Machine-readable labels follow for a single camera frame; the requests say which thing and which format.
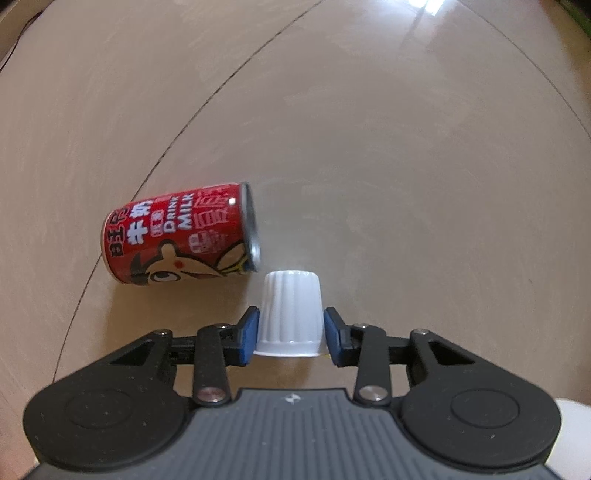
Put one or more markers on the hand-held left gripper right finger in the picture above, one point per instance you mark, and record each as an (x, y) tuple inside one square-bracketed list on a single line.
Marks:
[(333, 337)]

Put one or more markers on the red drink can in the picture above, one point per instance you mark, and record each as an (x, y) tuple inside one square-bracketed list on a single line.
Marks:
[(184, 235)]

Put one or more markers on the white ribbed plastic cup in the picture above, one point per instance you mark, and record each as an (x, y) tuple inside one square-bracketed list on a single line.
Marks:
[(288, 314)]

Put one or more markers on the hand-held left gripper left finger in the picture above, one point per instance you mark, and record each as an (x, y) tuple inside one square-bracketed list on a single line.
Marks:
[(249, 337)]

